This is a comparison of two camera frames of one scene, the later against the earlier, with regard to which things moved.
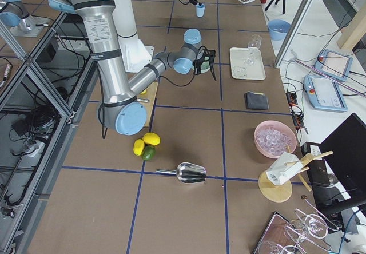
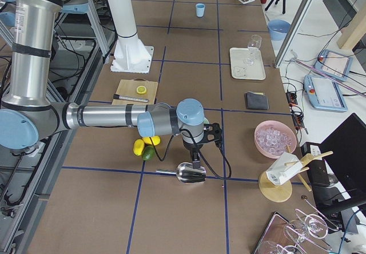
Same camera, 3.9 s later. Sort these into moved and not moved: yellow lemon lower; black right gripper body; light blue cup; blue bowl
Moved: black right gripper body
Not moved: light blue cup; yellow lemon lower; blue bowl
